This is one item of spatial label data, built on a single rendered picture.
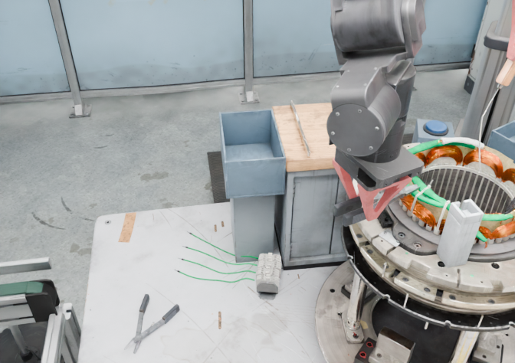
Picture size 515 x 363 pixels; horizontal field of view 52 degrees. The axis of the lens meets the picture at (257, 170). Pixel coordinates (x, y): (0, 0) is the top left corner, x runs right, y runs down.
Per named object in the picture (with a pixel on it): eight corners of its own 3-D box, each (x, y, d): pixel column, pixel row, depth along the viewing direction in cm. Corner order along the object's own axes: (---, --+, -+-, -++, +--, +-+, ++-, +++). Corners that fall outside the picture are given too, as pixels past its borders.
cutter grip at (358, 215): (345, 227, 65) (346, 217, 64) (341, 224, 65) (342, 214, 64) (371, 217, 66) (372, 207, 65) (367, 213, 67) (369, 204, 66)
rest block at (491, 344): (471, 360, 88) (474, 352, 87) (475, 335, 92) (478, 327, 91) (497, 369, 87) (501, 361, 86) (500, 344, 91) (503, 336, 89)
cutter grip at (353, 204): (336, 217, 66) (336, 208, 65) (332, 214, 67) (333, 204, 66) (362, 207, 67) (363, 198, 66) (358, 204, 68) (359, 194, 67)
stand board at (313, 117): (287, 172, 93) (287, 161, 91) (271, 116, 107) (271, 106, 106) (395, 164, 94) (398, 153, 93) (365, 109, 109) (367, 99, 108)
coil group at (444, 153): (425, 173, 82) (431, 151, 80) (421, 166, 84) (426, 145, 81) (461, 168, 83) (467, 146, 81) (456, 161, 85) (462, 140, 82)
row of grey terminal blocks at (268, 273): (277, 300, 103) (278, 286, 100) (254, 298, 103) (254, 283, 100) (282, 263, 110) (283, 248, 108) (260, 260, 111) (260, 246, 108)
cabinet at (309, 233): (283, 271, 109) (287, 171, 93) (270, 211, 123) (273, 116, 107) (375, 263, 110) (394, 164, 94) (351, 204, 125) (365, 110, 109)
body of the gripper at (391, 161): (377, 194, 57) (387, 138, 53) (326, 146, 65) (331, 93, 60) (423, 177, 60) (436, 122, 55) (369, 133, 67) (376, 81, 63)
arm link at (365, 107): (421, -11, 51) (339, 3, 55) (386, 31, 43) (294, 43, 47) (437, 101, 56) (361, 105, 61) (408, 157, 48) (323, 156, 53)
